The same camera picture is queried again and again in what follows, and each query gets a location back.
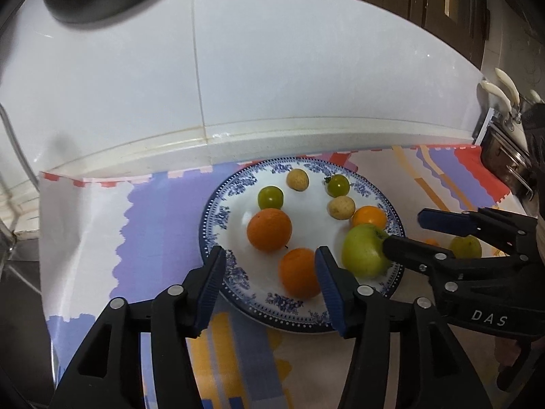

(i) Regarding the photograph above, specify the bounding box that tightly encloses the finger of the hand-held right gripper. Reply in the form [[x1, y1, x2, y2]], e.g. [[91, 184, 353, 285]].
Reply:
[[417, 207, 538, 252], [382, 236, 458, 284]]

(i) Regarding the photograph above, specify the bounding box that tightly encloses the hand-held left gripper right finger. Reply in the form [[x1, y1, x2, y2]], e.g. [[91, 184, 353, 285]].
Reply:
[[315, 246, 495, 409]]

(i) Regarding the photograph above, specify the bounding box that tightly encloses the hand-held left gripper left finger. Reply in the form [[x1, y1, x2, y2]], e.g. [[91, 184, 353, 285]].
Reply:
[[51, 246, 227, 409]]

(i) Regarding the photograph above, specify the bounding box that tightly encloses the green apple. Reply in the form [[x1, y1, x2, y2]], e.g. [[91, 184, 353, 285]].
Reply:
[[342, 224, 392, 278]]

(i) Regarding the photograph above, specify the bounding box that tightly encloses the brown longan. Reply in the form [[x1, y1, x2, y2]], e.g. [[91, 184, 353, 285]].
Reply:
[[327, 196, 356, 221], [285, 168, 310, 192]]

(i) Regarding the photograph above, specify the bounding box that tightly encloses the large orange mandarin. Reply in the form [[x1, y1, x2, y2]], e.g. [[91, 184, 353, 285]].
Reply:
[[247, 208, 293, 252]]

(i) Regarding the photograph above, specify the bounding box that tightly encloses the blue rimmed white plate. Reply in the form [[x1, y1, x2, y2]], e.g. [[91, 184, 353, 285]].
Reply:
[[200, 157, 406, 334]]

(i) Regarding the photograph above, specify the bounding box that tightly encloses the green tomato with stem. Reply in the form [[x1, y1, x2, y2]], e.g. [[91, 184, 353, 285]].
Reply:
[[324, 174, 351, 198]]

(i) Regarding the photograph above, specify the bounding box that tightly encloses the yellow-green apple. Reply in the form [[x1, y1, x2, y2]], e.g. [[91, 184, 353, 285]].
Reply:
[[450, 234, 483, 259]]

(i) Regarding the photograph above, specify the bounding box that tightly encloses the colourful patterned tablecloth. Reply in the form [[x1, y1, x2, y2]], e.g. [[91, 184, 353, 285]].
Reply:
[[39, 145, 524, 409]]

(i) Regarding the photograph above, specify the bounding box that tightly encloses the steel kitchen sink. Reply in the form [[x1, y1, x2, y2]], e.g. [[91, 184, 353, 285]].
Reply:
[[0, 239, 57, 393]]

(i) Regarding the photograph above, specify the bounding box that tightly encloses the thin gooseneck faucet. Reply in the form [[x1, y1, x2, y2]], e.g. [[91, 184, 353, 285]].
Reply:
[[0, 104, 40, 188]]

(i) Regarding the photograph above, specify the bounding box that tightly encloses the metal pot with handles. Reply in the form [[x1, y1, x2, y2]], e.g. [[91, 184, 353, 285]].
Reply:
[[474, 108, 545, 205]]

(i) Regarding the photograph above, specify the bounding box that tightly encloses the cream handled knife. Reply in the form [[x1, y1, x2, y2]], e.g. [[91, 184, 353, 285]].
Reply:
[[477, 81, 512, 114], [494, 67, 521, 108]]

